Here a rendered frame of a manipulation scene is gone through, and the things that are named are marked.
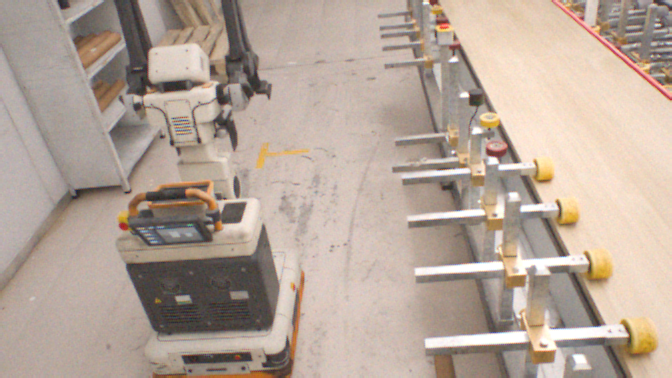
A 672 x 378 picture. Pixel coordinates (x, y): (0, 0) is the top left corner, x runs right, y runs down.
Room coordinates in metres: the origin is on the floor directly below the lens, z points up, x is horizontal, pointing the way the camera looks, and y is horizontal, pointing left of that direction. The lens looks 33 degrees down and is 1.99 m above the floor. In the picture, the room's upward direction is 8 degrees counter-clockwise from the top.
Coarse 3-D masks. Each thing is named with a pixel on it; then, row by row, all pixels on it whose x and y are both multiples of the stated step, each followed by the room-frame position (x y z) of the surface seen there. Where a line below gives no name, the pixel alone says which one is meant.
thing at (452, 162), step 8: (432, 160) 1.85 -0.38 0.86; (440, 160) 1.84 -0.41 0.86; (448, 160) 1.83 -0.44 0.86; (456, 160) 1.82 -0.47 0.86; (392, 168) 1.85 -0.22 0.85; (400, 168) 1.84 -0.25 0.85; (408, 168) 1.84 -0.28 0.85; (416, 168) 1.84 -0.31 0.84; (424, 168) 1.83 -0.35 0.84; (432, 168) 1.83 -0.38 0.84; (440, 168) 1.83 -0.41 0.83
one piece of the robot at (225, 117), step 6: (222, 114) 2.15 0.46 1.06; (228, 114) 2.17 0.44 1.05; (216, 120) 2.14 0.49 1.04; (222, 120) 2.14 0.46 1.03; (228, 120) 2.14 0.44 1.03; (222, 126) 2.12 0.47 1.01; (228, 126) 2.12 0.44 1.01; (234, 126) 2.20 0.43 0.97; (216, 132) 2.09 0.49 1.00; (222, 132) 2.09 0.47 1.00; (228, 132) 2.12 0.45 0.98; (234, 132) 2.18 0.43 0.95; (222, 138) 2.09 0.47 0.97; (234, 138) 2.16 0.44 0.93; (234, 144) 2.14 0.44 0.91; (180, 150) 2.17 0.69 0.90; (234, 150) 2.12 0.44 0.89
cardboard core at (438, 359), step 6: (450, 354) 1.53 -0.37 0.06; (438, 360) 1.50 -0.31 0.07; (444, 360) 1.49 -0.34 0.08; (450, 360) 1.50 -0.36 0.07; (438, 366) 1.48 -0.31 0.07; (444, 366) 1.46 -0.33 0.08; (450, 366) 1.47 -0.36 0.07; (438, 372) 1.45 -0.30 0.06; (444, 372) 1.44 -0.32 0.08; (450, 372) 1.43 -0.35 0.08
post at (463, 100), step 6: (462, 96) 1.86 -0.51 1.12; (468, 96) 1.85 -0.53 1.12; (462, 102) 1.86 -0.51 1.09; (468, 102) 1.85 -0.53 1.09; (462, 108) 1.86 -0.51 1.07; (468, 108) 1.85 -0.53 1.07; (462, 114) 1.86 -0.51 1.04; (468, 114) 1.85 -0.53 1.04; (462, 120) 1.86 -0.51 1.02; (468, 120) 1.85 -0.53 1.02; (462, 126) 1.86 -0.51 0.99; (468, 126) 1.85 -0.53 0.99; (462, 132) 1.86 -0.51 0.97; (468, 132) 1.85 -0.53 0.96; (462, 138) 1.86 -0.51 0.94; (468, 138) 1.85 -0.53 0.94; (462, 144) 1.86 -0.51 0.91; (468, 144) 1.85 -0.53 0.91; (462, 150) 1.86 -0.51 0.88; (468, 150) 1.85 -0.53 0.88; (462, 180) 1.86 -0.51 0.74
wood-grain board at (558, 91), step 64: (448, 0) 3.98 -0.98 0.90; (512, 0) 3.75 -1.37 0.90; (512, 64) 2.62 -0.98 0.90; (576, 64) 2.51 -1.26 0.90; (512, 128) 1.95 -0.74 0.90; (576, 128) 1.87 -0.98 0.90; (640, 128) 1.80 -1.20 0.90; (576, 192) 1.45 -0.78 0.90; (640, 192) 1.40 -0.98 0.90; (640, 256) 1.11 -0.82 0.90
